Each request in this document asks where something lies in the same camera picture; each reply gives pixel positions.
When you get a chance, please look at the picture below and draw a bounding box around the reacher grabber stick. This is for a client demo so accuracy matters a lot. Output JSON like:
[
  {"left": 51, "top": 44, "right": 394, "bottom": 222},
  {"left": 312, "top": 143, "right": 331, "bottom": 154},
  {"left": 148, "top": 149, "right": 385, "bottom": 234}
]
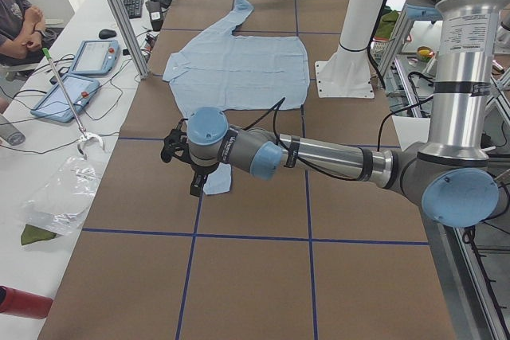
[{"left": 41, "top": 48, "right": 105, "bottom": 158}]

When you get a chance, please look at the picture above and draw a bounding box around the clear plastic bag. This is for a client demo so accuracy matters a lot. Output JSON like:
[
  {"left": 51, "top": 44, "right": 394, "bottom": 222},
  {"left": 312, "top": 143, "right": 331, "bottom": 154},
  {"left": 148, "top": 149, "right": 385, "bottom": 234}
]
[{"left": 20, "top": 156, "right": 106, "bottom": 235}]

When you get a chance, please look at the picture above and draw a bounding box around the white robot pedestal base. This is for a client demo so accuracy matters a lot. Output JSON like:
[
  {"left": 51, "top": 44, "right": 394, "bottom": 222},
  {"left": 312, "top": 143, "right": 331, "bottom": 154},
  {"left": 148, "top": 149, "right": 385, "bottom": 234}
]
[{"left": 315, "top": 0, "right": 385, "bottom": 99}]

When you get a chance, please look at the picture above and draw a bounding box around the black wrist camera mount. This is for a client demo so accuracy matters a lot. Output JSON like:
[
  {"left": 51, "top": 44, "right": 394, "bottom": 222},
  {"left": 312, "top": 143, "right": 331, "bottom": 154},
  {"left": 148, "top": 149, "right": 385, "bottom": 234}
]
[{"left": 160, "top": 118, "right": 191, "bottom": 164}]

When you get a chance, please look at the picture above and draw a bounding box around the red bottle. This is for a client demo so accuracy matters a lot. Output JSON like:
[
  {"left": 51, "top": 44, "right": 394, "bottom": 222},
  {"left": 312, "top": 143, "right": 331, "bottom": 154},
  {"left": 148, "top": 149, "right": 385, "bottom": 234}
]
[{"left": 1, "top": 286, "right": 53, "bottom": 319}]

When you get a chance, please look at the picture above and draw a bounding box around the green folded cloth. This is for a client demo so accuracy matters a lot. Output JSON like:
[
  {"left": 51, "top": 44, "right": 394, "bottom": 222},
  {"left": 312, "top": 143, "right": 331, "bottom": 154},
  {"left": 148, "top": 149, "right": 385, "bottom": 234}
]
[{"left": 20, "top": 224, "right": 57, "bottom": 246}]

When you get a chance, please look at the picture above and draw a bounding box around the near blue teach pendant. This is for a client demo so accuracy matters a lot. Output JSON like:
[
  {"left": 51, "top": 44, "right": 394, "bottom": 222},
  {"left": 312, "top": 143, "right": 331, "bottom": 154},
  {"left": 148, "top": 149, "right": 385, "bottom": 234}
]
[{"left": 30, "top": 73, "right": 100, "bottom": 124}]

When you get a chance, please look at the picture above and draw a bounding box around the blue teach pendant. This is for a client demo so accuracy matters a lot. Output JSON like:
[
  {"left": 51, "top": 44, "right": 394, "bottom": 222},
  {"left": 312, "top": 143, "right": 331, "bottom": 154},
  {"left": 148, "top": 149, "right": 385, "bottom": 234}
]
[
  {"left": 30, "top": 73, "right": 100, "bottom": 124},
  {"left": 69, "top": 39, "right": 120, "bottom": 76}
]

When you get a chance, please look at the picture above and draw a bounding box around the black computer mouse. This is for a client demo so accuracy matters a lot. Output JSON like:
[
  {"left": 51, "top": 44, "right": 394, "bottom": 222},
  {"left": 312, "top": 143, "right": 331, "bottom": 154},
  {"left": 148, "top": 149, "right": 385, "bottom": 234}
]
[{"left": 98, "top": 29, "right": 117, "bottom": 40}]

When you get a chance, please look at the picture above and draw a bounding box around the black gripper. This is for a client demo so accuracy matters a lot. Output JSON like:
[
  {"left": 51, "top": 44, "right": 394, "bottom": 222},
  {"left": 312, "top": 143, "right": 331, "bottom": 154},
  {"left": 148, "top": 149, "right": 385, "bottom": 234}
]
[{"left": 190, "top": 164, "right": 215, "bottom": 196}]

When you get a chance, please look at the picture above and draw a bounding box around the seated person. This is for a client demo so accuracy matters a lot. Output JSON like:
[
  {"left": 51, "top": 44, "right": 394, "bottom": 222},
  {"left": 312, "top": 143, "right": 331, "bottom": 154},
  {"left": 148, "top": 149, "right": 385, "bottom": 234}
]
[{"left": 0, "top": 0, "right": 57, "bottom": 114}]

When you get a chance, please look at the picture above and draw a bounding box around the aluminium frame post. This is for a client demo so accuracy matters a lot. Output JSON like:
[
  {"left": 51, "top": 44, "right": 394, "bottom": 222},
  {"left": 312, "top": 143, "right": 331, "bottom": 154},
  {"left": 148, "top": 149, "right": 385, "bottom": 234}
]
[{"left": 107, "top": 0, "right": 149, "bottom": 80}]

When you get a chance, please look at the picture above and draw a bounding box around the grey water bottle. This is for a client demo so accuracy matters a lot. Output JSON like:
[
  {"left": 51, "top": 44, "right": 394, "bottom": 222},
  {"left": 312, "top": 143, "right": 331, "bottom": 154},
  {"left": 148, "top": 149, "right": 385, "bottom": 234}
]
[{"left": 0, "top": 114, "right": 26, "bottom": 146}]

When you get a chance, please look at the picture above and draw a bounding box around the light blue button shirt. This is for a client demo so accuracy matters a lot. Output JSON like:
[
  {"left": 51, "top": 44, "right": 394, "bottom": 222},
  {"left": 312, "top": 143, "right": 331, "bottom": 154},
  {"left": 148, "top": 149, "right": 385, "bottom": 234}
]
[{"left": 163, "top": 0, "right": 310, "bottom": 182}]

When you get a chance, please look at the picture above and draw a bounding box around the far blue teach pendant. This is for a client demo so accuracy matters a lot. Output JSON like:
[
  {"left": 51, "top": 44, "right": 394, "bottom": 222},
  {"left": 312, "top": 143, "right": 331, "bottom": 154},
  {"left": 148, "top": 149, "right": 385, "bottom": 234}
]
[{"left": 69, "top": 39, "right": 120, "bottom": 76}]

